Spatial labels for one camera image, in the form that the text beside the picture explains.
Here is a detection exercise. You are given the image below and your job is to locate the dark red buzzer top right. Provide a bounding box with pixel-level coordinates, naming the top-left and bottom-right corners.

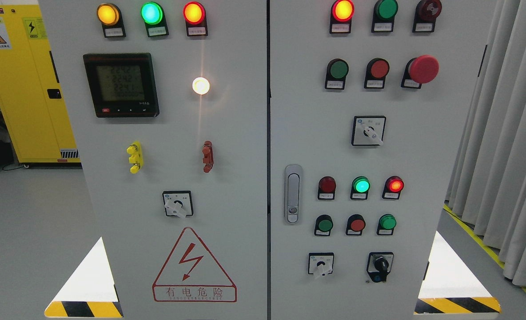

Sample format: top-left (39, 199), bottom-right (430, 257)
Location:
top-left (412, 0), bottom-right (442, 33)

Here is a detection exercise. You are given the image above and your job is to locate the green start push button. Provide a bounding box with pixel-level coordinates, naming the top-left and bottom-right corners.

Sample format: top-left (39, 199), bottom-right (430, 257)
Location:
top-left (314, 214), bottom-right (333, 236)

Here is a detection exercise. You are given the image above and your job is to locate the green indicator light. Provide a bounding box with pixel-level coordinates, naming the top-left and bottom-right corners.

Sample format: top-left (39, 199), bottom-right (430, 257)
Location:
top-left (140, 1), bottom-right (169, 38)
top-left (350, 176), bottom-right (371, 200)
top-left (371, 0), bottom-right (398, 33)

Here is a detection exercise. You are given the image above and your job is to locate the green indicator light top right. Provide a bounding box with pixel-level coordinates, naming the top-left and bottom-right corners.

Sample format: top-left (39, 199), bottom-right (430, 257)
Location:
top-left (371, 0), bottom-right (398, 33)

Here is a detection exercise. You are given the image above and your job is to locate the grey electrical control cabinet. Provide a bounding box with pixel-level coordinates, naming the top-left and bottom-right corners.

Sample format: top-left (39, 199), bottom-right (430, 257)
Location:
top-left (39, 0), bottom-right (498, 320)

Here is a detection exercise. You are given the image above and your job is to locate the red stop push button lower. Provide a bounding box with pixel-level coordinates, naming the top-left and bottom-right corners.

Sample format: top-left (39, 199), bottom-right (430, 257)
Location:
top-left (346, 214), bottom-right (366, 236)

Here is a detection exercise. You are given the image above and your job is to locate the green push button lower right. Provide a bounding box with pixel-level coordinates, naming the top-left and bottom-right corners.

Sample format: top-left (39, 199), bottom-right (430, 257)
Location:
top-left (376, 213), bottom-right (397, 236)

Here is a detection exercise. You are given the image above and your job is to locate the grey curtain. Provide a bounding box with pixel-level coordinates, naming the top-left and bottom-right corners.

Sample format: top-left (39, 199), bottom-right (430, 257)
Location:
top-left (446, 0), bottom-right (526, 287)

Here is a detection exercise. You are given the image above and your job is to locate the red indicator light top right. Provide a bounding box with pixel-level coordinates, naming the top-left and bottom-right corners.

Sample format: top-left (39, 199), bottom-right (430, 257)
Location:
top-left (329, 0), bottom-right (355, 34)

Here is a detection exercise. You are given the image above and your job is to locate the red indicator light lower right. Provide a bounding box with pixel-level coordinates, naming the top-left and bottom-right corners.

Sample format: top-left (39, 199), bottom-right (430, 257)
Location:
top-left (382, 176), bottom-right (405, 200)

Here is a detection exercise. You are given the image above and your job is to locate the yellow safety storage cabinet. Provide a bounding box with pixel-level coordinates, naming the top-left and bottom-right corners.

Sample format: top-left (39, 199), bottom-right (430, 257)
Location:
top-left (0, 4), bottom-right (80, 165)

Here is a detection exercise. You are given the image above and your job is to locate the black digital power meter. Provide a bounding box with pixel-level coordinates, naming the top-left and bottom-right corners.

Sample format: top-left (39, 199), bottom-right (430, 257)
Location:
top-left (84, 52), bottom-right (159, 118)

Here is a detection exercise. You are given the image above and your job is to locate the red indicator light top left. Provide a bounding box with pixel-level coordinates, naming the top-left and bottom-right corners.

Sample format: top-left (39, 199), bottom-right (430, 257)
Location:
top-left (183, 1), bottom-right (208, 37)

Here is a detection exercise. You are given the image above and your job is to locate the green indicator light top left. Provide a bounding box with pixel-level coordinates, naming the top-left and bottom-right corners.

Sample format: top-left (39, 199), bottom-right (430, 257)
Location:
top-left (140, 1), bottom-right (169, 38)

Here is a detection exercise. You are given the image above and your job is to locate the yellow black hazard tape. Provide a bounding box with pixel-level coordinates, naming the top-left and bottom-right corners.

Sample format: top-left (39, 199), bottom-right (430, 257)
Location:
top-left (44, 300), bottom-right (124, 318)
top-left (414, 296), bottom-right (502, 315)

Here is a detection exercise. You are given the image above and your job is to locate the right door upper selector switch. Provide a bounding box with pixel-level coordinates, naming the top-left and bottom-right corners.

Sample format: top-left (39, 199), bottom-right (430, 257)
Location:
top-left (351, 116), bottom-right (387, 146)

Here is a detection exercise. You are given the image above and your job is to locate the red terminal connector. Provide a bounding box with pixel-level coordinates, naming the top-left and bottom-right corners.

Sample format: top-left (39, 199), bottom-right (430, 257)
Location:
top-left (202, 140), bottom-right (214, 173)

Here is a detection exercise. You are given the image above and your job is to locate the red indicator light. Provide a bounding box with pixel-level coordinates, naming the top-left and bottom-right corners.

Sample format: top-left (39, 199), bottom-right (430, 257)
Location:
top-left (183, 1), bottom-right (208, 37)
top-left (382, 176), bottom-right (405, 200)
top-left (329, 0), bottom-right (355, 34)
top-left (317, 176), bottom-right (336, 200)

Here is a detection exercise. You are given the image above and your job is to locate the grey cabinet door handle lock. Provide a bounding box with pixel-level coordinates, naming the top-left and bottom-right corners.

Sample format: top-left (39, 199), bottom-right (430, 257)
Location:
top-left (284, 164), bottom-right (303, 224)

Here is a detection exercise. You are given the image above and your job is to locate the red indicator light lower left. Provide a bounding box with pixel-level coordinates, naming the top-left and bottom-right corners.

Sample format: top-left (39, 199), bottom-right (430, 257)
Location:
top-left (317, 176), bottom-right (336, 200)

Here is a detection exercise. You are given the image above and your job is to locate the red push button upper row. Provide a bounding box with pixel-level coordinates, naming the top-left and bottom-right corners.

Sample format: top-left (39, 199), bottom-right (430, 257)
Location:
top-left (364, 57), bottom-right (390, 89)

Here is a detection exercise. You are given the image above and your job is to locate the red mushroom emergency stop button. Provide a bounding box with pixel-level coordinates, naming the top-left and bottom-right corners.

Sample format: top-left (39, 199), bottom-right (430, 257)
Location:
top-left (401, 55), bottom-right (440, 89)

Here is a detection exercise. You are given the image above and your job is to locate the yellow indicator light top left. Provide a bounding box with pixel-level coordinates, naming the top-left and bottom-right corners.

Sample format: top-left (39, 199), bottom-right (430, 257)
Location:
top-left (97, 3), bottom-right (126, 38)

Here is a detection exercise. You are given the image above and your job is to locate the right yellow black hazard tape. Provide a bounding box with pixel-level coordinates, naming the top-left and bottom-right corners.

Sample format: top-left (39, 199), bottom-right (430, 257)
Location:
top-left (414, 296), bottom-right (502, 315)

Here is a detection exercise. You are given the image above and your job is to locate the green push button upper row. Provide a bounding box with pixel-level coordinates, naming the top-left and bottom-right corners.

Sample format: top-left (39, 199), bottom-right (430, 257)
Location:
top-left (324, 58), bottom-right (350, 90)

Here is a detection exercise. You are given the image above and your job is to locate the left door rotary selector switch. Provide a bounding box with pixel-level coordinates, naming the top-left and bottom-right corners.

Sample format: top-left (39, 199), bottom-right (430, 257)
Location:
top-left (162, 191), bottom-right (194, 218)

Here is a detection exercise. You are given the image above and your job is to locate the left yellow black hazard tape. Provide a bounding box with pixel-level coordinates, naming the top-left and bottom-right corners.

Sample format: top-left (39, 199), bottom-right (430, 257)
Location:
top-left (44, 300), bottom-right (124, 318)

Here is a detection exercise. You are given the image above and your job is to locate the red electrical danger warning sticker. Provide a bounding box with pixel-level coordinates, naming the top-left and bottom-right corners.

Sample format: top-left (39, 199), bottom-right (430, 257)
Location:
top-left (152, 227), bottom-right (237, 303)

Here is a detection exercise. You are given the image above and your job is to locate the white lit indicator light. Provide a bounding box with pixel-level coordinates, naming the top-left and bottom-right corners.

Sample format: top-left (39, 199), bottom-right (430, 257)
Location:
top-left (192, 77), bottom-right (211, 95)

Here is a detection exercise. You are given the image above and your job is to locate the yellow terminal connector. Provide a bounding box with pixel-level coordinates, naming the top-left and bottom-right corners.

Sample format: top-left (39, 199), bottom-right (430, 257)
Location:
top-left (126, 140), bottom-right (143, 174)

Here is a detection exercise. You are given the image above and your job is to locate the white lower selector switch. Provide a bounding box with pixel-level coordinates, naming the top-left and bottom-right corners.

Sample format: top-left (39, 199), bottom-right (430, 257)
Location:
top-left (308, 252), bottom-right (335, 279)

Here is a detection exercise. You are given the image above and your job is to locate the black key selector switch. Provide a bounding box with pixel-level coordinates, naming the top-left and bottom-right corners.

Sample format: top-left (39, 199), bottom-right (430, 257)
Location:
top-left (366, 252), bottom-right (394, 283)

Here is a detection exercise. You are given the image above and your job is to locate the green indicator light lower middle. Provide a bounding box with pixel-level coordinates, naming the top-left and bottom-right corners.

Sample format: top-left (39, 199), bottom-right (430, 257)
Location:
top-left (350, 176), bottom-right (371, 200)

